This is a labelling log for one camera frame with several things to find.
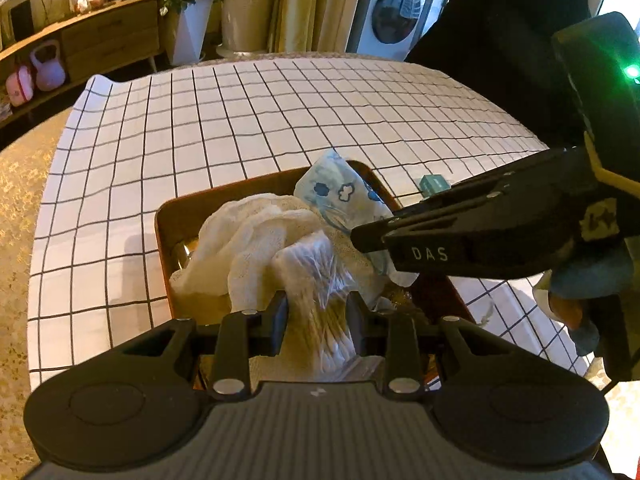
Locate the blue white wet wipe pack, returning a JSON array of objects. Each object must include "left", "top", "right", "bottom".
[{"left": 294, "top": 150, "right": 418, "bottom": 290}]

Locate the blue gloved right hand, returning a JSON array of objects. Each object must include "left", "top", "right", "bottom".
[{"left": 534, "top": 240, "right": 634, "bottom": 360}]

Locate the white mesh gauze cloth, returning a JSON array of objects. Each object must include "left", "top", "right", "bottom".
[{"left": 169, "top": 193, "right": 386, "bottom": 310}]

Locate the teal white tissue pack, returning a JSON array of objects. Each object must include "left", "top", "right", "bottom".
[{"left": 419, "top": 174, "right": 451, "bottom": 198}]

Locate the black draped cloth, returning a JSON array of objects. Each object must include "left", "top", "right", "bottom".
[{"left": 406, "top": 0, "right": 590, "bottom": 148}]

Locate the white front-load washing machine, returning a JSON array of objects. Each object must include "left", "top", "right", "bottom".
[{"left": 346, "top": 0, "right": 447, "bottom": 61}]

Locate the red gold metal tin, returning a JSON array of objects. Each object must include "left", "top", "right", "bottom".
[{"left": 153, "top": 159, "right": 476, "bottom": 386}]

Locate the wooden sideboard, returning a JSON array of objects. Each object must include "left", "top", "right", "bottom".
[{"left": 1, "top": 0, "right": 162, "bottom": 126}]

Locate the white black grid tablecloth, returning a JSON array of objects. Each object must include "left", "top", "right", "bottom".
[{"left": 27, "top": 57, "right": 591, "bottom": 391}]

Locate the dark green scrunchie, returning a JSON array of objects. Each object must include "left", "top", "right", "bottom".
[{"left": 382, "top": 278, "right": 439, "bottom": 327}]

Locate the pink small case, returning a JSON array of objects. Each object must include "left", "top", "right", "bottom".
[{"left": 6, "top": 65, "right": 34, "bottom": 107}]

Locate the yellow curtain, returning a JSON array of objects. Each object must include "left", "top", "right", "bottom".
[{"left": 217, "top": 0, "right": 358, "bottom": 58}]

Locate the purple kettlebell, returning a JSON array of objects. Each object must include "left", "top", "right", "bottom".
[{"left": 29, "top": 39, "right": 66, "bottom": 92}]

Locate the potted green plant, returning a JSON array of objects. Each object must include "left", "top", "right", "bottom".
[{"left": 160, "top": 0, "right": 222, "bottom": 67}]

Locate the cotton swab bag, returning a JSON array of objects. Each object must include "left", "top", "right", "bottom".
[{"left": 271, "top": 231, "right": 357, "bottom": 382}]

